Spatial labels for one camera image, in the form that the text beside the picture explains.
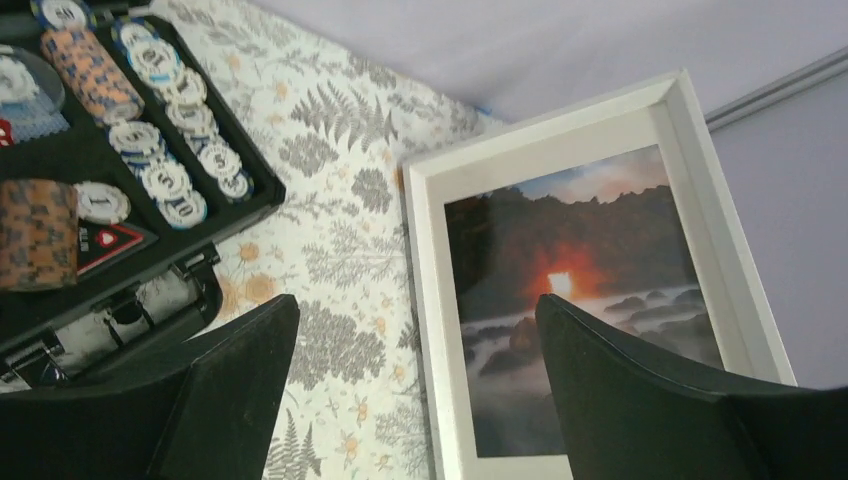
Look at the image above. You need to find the white picture frame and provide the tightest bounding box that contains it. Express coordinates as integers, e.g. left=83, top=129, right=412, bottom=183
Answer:
left=402, top=68, right=798, bottom=480

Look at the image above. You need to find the orange poker chip stack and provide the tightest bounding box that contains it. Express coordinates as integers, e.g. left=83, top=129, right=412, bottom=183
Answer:
left=1, top=179, right=78, bottom=292

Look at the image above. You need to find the borderless landscape photo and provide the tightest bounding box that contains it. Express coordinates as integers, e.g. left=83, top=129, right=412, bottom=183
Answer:
left=445, top=146, right=723, bottom=458

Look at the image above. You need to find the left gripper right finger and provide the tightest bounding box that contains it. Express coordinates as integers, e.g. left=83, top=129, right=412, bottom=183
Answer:
left=535, top=294, right=847, bottom=480

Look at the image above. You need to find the white ten poker chip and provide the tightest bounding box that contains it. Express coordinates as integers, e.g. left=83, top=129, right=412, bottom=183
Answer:
left=157, top=191, right=208, bottom=230

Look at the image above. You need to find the white-bordered sunset photo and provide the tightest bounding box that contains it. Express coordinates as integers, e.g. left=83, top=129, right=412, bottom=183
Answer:
left=423, top=100, right=757, bottom=480

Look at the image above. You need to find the floral tablecloth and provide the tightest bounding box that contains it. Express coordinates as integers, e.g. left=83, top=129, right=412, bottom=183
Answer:
left=153, top=1, right=495, bottom=479

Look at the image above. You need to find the black poker chip case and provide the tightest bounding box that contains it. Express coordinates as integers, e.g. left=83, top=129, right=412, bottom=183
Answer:
left=1, top=1, right=286, bottom=393

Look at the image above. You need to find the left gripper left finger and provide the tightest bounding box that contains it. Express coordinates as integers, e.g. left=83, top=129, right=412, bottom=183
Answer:
left=1, top=295, right=300, bottom=479

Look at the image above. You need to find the red all-in chip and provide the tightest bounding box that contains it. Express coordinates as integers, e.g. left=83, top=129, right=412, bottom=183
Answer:
left=77, top=220, right=159, bottom=278

